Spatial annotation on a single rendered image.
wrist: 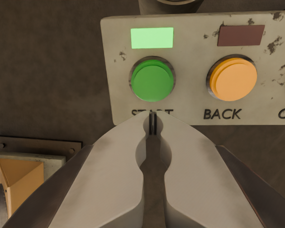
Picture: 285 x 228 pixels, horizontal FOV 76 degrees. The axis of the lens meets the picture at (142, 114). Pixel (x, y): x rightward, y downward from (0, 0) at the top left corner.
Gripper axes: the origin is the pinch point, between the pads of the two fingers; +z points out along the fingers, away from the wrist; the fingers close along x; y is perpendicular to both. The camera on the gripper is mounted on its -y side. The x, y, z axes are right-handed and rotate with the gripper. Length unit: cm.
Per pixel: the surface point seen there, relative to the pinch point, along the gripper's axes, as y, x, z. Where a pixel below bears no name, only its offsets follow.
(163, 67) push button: -1.4, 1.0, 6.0
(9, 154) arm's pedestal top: 43, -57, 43
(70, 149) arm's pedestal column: 47, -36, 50
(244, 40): -3.4, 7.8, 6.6
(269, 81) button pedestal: 0.3, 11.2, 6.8
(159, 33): -4.2, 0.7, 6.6
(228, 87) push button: 0.5, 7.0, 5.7
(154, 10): -5.8, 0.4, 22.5
